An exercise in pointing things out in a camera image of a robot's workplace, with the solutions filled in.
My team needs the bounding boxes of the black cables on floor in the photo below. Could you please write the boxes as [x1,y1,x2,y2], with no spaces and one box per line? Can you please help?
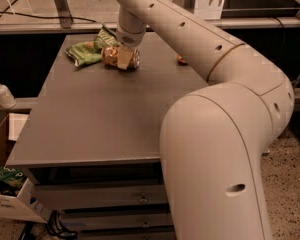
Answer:
[44,210,79,240]

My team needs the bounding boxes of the green snack bag in box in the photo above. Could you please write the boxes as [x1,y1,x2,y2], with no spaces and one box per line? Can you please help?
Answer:
[0,166,26,188]

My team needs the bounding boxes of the black cable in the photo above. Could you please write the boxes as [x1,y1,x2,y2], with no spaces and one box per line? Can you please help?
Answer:
[0,11,98,24]

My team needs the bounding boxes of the orange soda can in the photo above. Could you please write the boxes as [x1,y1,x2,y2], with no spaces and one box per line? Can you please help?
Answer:
[101,46,140,70]

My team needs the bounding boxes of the orange fruit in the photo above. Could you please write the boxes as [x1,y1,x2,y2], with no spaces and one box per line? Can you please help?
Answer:
[177,54,187,65]

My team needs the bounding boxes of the cardboard box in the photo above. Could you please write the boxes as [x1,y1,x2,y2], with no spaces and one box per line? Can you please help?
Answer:
[0,113,51,223]

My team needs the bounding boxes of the green jalapeno chip bag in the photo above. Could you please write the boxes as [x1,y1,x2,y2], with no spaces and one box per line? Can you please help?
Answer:
[65,27,120,67]

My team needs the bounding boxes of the white pump bottle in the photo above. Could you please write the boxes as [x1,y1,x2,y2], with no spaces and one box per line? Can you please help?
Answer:
[0,84,16,109]

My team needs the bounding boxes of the grey drawer cabinet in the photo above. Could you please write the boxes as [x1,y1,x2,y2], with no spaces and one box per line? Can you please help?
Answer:
[9,33,207,240]

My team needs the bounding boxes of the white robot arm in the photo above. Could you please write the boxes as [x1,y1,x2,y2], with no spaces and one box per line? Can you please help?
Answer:
[117,0,294,240]

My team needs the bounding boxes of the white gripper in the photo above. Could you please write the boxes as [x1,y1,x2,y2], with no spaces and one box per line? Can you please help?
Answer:
[116,23,146,70]

